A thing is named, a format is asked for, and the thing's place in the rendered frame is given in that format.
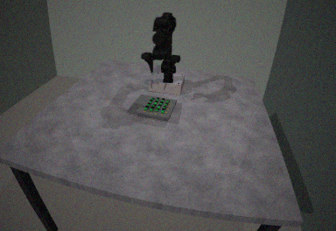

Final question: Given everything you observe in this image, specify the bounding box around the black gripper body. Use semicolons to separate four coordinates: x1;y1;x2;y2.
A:
142;44;180;63

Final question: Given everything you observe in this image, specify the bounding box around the grey switch panel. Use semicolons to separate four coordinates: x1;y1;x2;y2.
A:
128;94;177;120

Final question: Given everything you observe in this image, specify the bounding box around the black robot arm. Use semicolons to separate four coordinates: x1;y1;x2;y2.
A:
152;12;177;83

